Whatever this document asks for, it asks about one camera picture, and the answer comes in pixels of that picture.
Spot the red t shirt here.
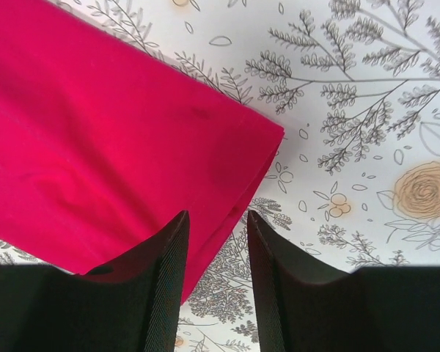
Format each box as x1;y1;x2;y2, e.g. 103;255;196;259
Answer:
0;1;284;298

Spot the floral patterned table mat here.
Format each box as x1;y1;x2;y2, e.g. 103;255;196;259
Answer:
0;1;440;351

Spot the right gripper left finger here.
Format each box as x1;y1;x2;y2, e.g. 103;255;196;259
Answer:
0;211;190;351

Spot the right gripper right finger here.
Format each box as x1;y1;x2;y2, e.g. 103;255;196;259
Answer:
247;211;440;351

